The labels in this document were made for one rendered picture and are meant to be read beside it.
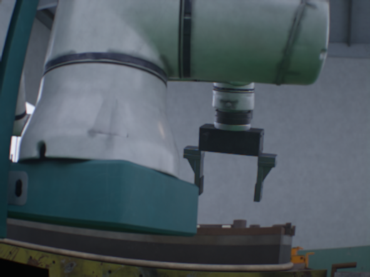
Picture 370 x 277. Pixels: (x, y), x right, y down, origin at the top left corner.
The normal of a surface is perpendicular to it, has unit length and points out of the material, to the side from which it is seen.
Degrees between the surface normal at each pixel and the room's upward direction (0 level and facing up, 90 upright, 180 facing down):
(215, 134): 114
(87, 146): 90
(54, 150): 91
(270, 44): 133
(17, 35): 90
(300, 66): 155
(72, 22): 91
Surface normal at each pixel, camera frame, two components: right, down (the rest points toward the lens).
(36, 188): -0.43, -0.22
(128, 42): 0.51, -0.17
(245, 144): -0.31, 0.18
